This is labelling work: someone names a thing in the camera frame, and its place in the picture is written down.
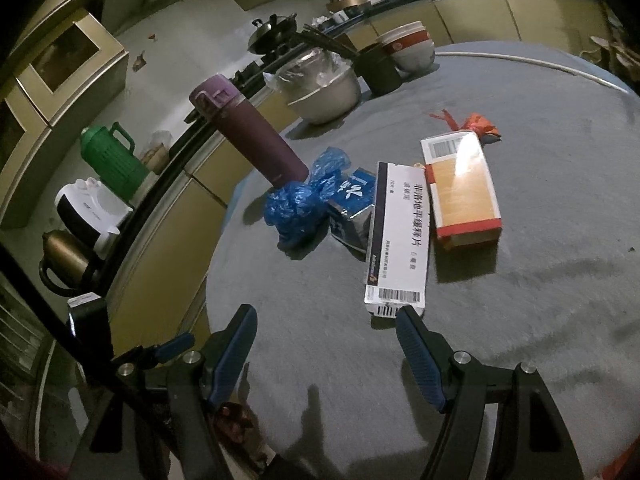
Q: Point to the bag of food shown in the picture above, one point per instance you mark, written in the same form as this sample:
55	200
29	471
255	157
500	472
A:
157	152

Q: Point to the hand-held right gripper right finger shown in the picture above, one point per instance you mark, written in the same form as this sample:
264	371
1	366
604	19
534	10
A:
417	360

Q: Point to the round table with grey cloth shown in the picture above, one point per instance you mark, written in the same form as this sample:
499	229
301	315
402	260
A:
550	260

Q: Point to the dark green cup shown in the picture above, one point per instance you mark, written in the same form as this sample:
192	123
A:
380	70

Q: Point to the orange and white box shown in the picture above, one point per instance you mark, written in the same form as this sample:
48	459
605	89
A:
462	190

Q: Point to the bundle of dark chopsticks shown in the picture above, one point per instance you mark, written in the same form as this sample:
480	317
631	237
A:
325	42

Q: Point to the blue plastic bag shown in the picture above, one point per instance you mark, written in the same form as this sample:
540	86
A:
295	205

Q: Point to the long white medicine box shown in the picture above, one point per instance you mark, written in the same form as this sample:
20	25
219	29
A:
400	240

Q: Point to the purple thermos bottle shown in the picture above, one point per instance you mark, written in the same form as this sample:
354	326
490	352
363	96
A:
255	135

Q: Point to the green thermos jug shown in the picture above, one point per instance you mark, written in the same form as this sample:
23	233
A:
112	160

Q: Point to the thin white rod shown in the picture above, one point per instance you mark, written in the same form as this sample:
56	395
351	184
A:
525	62

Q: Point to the blue carton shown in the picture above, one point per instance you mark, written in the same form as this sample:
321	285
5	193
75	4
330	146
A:
352	205

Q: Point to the wok with lid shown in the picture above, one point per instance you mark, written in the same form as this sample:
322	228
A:
272	30

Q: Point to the white bowl red band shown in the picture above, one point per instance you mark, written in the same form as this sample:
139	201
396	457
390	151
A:
410	55
400	30

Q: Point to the orange snack wrapper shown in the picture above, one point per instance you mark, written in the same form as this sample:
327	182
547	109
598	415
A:
480	125

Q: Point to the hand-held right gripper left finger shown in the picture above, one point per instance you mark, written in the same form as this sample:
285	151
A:
232	360

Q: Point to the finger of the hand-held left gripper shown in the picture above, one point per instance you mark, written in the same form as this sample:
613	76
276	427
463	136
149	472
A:
175	346

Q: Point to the glass door wall cabinet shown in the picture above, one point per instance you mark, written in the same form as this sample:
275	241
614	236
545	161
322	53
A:
70	55
20	160

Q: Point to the brass pot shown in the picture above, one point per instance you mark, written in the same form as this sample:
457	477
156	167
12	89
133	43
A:
350	2

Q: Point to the bronze kettle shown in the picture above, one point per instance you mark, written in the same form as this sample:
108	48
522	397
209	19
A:
65	260

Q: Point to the red wrapper strip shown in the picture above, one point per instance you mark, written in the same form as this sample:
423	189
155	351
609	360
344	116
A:
444	117

